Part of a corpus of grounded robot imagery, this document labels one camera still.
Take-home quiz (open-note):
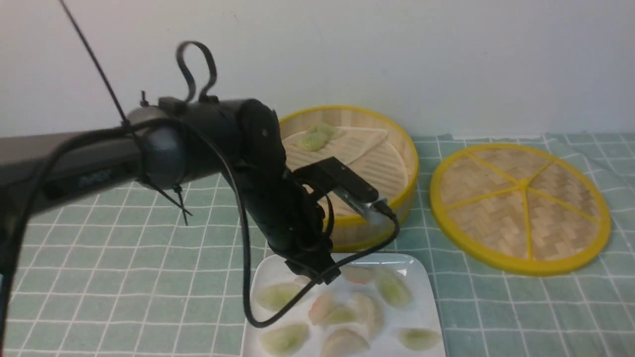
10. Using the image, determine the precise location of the white square plate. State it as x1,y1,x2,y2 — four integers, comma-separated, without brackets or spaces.
241,253,446,357

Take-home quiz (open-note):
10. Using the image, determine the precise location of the pink dumpling plate centre right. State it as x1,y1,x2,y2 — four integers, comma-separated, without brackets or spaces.
352,293,385,340

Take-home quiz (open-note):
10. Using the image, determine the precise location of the green dumpling in steamer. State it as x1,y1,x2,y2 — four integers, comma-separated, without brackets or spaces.
297,132,330,152
307,122,343,140

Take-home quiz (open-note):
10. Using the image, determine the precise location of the pink dumpling plate top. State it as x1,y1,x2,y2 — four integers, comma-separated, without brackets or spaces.
340,266,375,285

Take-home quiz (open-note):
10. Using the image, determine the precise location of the pink dumpling plate bottom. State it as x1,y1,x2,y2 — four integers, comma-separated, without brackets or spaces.
320,328,370,357

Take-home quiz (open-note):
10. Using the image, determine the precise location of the black cable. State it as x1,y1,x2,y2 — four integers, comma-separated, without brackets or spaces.
0,40,400,357

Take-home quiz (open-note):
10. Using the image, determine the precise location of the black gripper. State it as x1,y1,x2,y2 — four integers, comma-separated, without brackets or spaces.
243,166,343,285

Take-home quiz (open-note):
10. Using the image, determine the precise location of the green dumpling plate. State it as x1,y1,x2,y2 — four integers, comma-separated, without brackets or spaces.
255,282,304,312
397,328,442,351
375,267,412,309
260,323,309,357
320,305,359,328

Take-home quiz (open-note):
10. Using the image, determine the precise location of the yellow-rimmed bamboo steamer basket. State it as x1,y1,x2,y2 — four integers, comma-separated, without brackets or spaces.
280,106,419,253

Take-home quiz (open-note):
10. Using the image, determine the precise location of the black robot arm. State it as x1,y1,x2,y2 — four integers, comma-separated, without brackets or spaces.
1,98,340,284

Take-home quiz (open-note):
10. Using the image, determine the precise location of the green dumpling plate top right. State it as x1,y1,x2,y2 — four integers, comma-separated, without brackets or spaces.
375,267,412,309

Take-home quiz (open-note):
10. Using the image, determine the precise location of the white steamer liner paper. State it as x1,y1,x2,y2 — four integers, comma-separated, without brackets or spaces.
283,127,409,200

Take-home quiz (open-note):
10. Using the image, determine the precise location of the yellow-rimmed woven steamer lid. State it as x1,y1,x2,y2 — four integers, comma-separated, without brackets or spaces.
429,143,612,277

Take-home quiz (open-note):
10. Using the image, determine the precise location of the pink dumpling plate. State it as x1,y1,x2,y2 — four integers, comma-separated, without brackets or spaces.
352,293,385,340
320,328,370,357
308,292,335,326
340,266,375,285

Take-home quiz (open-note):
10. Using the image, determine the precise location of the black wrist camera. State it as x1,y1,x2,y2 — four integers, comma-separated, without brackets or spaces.
293,157,397,225

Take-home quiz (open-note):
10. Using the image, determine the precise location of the green dumpling plate bottom left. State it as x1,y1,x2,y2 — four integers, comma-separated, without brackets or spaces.
260,323,309,357

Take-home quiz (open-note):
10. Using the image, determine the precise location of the green dumpling plate centre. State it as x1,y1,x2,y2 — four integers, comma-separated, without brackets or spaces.
320,305,359,328

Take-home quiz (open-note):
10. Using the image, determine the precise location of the green dumpling plate bottom right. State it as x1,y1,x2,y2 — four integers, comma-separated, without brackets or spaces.
397,328,442,351

